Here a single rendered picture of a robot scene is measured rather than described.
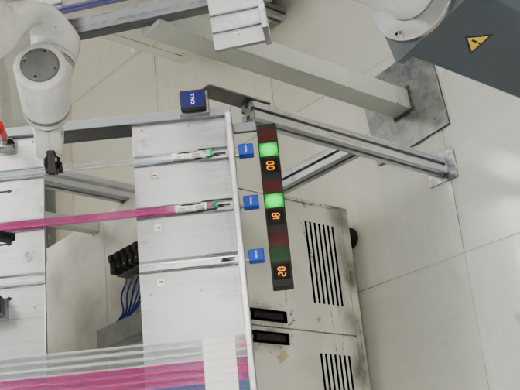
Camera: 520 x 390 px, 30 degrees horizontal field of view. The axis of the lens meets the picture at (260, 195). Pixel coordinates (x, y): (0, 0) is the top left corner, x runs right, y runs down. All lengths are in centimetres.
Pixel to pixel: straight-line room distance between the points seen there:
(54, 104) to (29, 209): 38
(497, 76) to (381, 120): 85
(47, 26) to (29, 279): 53
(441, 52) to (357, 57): 108
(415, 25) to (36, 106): 64
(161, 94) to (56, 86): 197
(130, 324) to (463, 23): 103
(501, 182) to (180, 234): 85
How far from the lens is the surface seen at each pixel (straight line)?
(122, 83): 378
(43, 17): 159
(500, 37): 175
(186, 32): 211
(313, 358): 235
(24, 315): 189
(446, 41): 170
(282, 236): 187
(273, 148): 194
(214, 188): 190
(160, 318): 184
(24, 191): 197
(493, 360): 232
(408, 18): 166
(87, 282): 250
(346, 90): 242
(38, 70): 158
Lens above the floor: 188
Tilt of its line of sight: 39 degrees down
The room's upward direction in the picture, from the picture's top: 78 degrees counter-clockwise
